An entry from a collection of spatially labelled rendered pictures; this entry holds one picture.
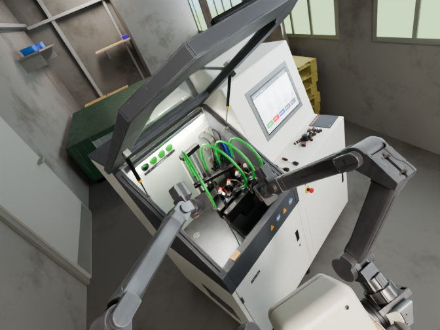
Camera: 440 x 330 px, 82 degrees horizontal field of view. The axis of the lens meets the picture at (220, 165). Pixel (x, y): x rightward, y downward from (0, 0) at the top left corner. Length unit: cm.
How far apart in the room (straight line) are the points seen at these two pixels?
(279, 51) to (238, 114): 58
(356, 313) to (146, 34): 671
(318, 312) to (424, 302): 163
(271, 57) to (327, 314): 150
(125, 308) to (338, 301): 47
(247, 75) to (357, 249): 115
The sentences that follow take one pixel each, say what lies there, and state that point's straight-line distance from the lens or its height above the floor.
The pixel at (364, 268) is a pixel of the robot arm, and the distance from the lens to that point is 90.
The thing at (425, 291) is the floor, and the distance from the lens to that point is 233.
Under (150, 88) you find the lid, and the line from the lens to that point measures 59.
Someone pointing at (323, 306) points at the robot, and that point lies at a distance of 71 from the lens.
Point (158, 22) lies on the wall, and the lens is 700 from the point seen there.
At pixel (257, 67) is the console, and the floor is 152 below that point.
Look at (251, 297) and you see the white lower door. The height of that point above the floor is 60.
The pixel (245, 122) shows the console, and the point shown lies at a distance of 156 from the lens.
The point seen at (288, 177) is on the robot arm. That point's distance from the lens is 89.
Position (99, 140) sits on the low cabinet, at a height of 68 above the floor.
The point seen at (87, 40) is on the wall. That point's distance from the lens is 798.
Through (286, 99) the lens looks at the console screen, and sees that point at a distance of 187.
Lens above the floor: 205
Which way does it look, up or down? 35 degrees down
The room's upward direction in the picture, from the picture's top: 23 degrees counter-clockwise
